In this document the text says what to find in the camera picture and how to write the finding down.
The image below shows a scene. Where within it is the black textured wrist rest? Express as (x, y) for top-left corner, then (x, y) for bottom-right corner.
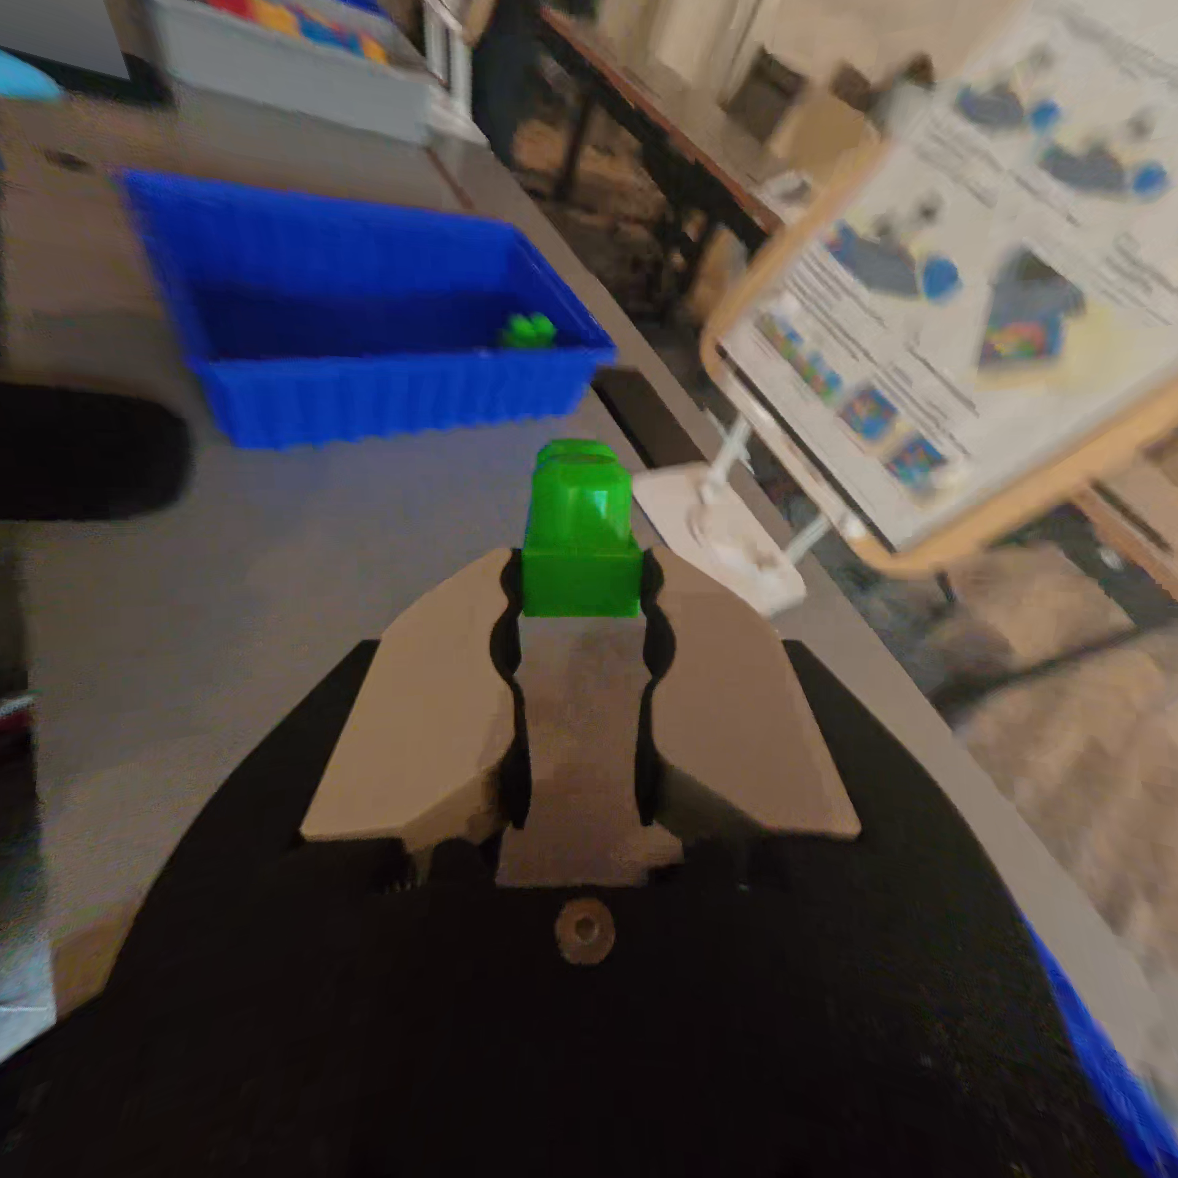
(0, 386), (195, 521)

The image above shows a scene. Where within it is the grey plastic bin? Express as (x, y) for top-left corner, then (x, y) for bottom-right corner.
(147, 0), (447, 144)

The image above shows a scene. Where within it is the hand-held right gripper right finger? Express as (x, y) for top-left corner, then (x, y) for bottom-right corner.
(634, 545), (863, 848)

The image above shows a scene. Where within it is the wooden office desk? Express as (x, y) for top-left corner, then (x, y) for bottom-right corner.
(534, 0), (820, 243)

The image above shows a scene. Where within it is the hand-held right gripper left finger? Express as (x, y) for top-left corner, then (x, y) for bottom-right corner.
(299, 545), (536, 848)

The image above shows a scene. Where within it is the row of colourful toy blocks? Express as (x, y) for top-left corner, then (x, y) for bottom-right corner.
(203, 0), (397, 65)

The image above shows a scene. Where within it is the blue plastic bin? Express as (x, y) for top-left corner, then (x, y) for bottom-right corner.
(116, 169), (619, 451)
(1022, 911), (1178, 1178)

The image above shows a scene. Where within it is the instruction sheet on stand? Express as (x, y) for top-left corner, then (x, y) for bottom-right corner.
(700, 0), (1178, 580)

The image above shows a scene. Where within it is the dark desk cable cover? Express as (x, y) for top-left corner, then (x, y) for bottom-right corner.
(589, 364), (710, 471)

